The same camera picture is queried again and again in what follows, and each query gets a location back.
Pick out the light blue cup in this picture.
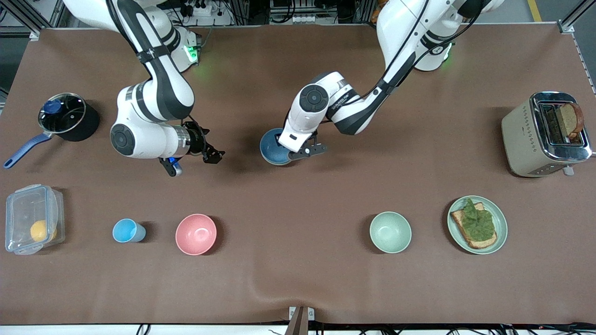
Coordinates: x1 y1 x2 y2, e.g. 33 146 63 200
112 218 147 243

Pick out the white power strip with plugs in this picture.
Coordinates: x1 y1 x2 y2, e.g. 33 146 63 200
179 0 234 27

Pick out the glass lid with blue knob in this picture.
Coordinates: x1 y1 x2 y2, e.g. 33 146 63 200
38 93 88 134

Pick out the green lettuce leaf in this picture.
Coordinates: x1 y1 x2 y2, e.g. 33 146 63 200
461 198 495 242

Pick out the clear plastic lidded container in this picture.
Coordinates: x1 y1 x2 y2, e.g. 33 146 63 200
5 184 66 255

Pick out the brown toast slice in toaster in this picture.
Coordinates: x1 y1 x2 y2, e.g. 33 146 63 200
558 102 584 139

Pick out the aluminium frame profile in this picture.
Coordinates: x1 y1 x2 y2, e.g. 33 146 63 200
0 0 70 40

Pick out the brown table cloth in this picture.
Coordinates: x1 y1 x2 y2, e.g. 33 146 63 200
0 24 596 325

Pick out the pink bowl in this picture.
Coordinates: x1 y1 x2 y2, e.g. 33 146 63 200
175 214 217 256

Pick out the black pot with blue handle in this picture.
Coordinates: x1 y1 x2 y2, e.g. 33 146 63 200
2 92 101 169

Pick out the yellow lemon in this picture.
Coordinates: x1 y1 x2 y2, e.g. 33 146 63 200
30 220 58 243

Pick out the beige and chrome toaster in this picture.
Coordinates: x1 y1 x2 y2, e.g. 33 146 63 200
501 91 594 178

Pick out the metal table clamp bracket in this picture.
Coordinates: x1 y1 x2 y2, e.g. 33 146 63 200
285 306 315 335

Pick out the pale green bowl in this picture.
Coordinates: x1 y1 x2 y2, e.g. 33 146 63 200
369 211 413 254

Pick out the blue bowl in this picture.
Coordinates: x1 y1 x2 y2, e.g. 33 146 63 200
259 127 301 167

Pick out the pale green plate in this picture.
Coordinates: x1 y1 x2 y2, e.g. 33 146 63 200
447 195 508 255

